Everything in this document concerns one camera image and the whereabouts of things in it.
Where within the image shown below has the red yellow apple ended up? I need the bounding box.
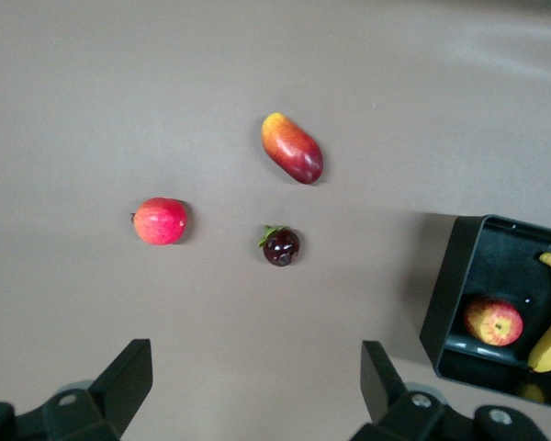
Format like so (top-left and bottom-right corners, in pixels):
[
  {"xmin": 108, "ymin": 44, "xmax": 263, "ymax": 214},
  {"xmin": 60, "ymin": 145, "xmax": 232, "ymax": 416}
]
[{"xmin": 463, "ymin": 297, "xmax": 524, "ymax": 347}]

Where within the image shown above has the dark purple plum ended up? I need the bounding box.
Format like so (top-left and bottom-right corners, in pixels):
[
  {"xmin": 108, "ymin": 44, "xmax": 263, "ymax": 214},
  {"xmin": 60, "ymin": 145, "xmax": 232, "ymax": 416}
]
[{"xmin": 257, "ymin": 224, "xmax": 301, "ymax": 269}]

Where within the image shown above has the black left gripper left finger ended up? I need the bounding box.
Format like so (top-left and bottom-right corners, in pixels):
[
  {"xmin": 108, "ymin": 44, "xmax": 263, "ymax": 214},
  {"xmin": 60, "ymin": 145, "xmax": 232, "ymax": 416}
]
[{"xmin": 0, "ymin": 338, "xmax": 154, "ymax": 441}]

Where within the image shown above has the brown table mat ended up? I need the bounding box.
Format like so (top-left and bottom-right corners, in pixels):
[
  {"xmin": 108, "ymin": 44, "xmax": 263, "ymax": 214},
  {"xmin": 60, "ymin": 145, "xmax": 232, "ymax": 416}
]
[{"xmin": 0, "ymin": 0, "xmax": 551, "ymax": 441}]

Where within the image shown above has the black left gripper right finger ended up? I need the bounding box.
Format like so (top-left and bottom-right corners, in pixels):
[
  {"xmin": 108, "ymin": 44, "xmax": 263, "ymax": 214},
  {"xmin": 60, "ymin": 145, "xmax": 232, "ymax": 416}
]
[{"xmin": 360, "ymin": 339, "xmax": 551, "ymax": 441}]

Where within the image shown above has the red pomegranate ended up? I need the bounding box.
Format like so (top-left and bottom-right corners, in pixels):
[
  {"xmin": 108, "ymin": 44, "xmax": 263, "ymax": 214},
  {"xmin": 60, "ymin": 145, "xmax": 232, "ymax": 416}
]
[{"xmin": 129, "ymin": 197, "xmax": 188, "ymax": 246}]

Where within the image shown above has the red yellow mango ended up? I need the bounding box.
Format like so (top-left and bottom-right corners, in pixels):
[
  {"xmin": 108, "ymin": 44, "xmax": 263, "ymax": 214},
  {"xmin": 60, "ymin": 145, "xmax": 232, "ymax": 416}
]
[{"xmin": 261, "ymin": 111, "xmax": 325, "ymax": 187}]

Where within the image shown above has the black plastic box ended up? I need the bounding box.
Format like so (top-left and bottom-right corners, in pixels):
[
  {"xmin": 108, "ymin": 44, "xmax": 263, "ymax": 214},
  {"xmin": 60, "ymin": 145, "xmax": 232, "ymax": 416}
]
[{"xmin": 419, "ymin": 213, "xmax": 551, "ymax": 410}]

